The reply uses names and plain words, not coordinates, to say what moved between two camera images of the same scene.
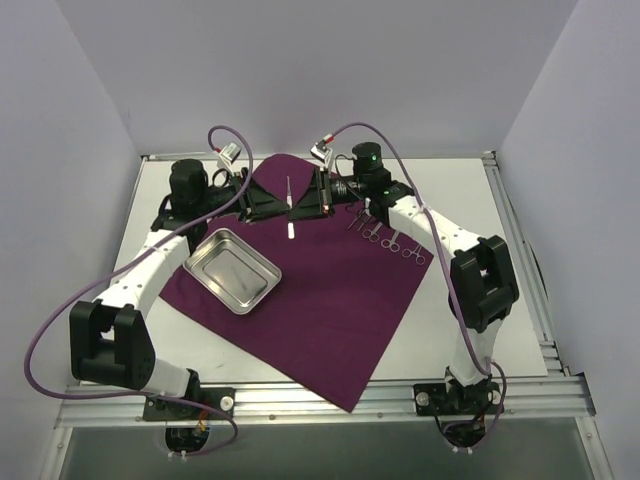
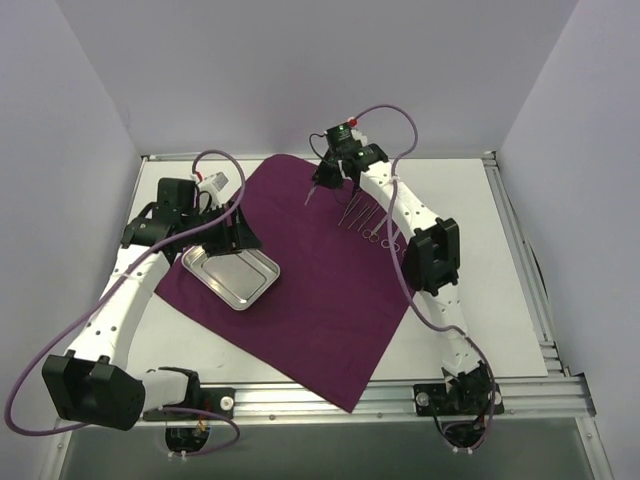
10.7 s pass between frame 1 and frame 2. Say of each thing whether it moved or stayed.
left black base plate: stayed
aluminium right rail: stayed
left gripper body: moved
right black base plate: stayed
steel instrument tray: stayed
